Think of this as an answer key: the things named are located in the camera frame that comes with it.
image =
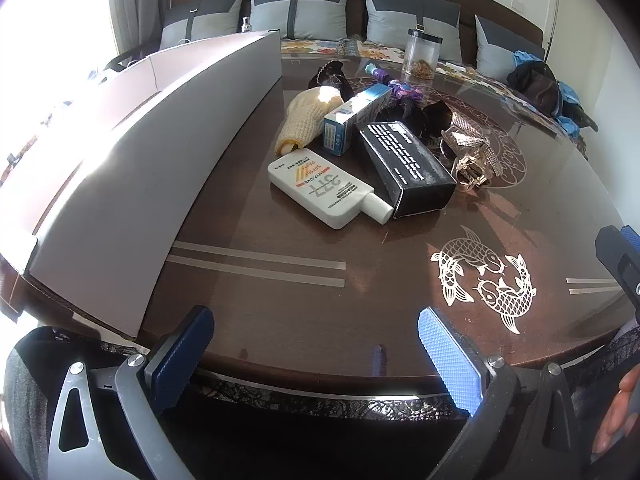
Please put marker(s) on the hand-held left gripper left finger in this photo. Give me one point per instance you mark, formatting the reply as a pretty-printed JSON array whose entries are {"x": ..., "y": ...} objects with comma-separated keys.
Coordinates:
[{"x": 185, "y": 355}]

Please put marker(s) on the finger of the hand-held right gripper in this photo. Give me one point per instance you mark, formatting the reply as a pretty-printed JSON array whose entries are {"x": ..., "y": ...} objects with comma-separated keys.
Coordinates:
[{"x": 629, "y": 234}]

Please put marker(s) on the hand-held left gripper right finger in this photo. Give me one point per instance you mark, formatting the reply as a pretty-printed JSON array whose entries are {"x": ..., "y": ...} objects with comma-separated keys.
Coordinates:
[{"x": 450, "y": 360}]

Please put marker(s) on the white cardboard box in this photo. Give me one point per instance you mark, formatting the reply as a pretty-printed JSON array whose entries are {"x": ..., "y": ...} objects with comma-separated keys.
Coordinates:
[{"x": 125, "y": 185}]

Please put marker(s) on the rhinestone bow hair clip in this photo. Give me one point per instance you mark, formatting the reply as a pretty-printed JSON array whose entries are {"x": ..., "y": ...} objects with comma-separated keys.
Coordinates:
[{"x": 470, "y": 135}]

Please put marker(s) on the black rectangular carton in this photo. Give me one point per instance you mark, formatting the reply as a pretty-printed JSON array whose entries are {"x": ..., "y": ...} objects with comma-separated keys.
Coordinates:
[{"x": 400, "y": 160}]

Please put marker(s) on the white sunscreen bottle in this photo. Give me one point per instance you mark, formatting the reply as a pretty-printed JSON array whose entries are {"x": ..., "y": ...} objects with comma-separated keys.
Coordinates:
[{"x": 315, "y": 185}]

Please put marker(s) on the black fuzzy glove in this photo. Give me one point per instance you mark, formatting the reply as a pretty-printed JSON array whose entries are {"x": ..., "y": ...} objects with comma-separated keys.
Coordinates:
[
  {"x": 330, "y": 77},
  {"x": 415, "y": 115}
]

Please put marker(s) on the beige knitted glove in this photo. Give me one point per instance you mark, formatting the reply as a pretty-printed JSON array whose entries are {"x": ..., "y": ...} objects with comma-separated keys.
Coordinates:
[{"x": 300, "y": 120}]

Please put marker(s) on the blue white cream carton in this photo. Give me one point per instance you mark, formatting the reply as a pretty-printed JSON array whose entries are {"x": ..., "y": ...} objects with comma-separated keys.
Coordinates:
[{"x": 345, "y": 120}]

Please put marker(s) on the purple teal toy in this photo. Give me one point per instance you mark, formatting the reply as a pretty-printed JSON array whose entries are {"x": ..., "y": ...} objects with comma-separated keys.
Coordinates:
[{"x": 400, "y": 90}]

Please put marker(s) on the brown glossy wooden desktop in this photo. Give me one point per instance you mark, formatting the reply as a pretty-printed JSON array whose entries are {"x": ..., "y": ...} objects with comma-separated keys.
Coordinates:
[{"x": 390, "y": 260}]

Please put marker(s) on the person's right hand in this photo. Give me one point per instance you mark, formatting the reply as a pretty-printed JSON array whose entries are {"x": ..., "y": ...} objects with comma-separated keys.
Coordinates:
[{"x": 620, "y": 410}]

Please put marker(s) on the person's black lace clothing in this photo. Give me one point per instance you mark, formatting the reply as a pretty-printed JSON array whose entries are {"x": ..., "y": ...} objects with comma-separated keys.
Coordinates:
[{"x": 300, "y": 405}]

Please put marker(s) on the black clothing pile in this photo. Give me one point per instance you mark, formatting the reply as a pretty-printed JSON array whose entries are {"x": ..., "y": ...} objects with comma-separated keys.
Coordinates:
[{"x": 535, "y": 87}]

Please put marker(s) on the grey sofa pillow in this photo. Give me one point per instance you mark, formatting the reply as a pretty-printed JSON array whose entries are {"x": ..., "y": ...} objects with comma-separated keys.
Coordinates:
[
  {"x": 500, "y": 45},
  {"x": 205, "y": 20},
  {"x": 400, "y": 15},
  {"x": 300, "y": 15}
]

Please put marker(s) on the clear jar black lid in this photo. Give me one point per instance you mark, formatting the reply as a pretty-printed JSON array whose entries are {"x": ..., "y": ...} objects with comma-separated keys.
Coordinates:
[{"x": 422, "y": 55}]

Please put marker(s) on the floral sofa cover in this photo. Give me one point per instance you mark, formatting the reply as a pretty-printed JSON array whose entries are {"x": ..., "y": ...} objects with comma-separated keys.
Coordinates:
[{"x": 380, "y": 52}]

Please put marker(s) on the small silver cap bottle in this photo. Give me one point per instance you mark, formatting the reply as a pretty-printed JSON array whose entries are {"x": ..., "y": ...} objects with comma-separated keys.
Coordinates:
[{"x": 245, "y": 25}]

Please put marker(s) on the grey curtain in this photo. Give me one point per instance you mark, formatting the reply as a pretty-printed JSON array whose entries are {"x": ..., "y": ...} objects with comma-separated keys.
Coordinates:
[{"x": 140, "y": 0}]

